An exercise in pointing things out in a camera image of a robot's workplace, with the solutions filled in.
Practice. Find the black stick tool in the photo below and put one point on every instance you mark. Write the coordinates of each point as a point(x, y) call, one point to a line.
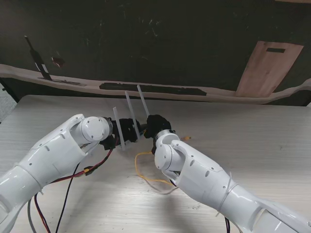
point(37, 58)

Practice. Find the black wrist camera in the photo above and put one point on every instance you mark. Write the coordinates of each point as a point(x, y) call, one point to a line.
point(109, 143)
point(153, 146)

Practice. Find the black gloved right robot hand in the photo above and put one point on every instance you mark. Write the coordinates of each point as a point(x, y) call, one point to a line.
point(158, 126)

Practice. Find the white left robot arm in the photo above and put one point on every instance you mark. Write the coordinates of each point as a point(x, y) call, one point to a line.
point(48, 172)

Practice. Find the small dark red object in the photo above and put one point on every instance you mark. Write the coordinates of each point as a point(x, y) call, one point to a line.
point(57, 61)

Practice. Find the light wooden board with slot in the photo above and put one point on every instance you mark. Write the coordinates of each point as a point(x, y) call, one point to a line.
point(269, 70)

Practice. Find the flat grey metal strip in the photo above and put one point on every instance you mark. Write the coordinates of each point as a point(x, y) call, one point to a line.
point(63, 82)

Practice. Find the dark router with white antennas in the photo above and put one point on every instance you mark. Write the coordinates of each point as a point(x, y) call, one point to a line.
point(131, 114)

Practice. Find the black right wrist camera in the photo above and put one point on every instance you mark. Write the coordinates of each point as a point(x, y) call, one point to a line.
point(153, 146)

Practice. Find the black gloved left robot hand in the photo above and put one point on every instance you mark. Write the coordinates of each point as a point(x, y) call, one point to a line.
point(127, 129)

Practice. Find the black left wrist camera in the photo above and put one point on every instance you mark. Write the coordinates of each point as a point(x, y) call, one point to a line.
point(109, 143)

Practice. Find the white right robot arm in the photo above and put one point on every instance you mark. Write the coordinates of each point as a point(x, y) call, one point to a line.
point(218, 187)

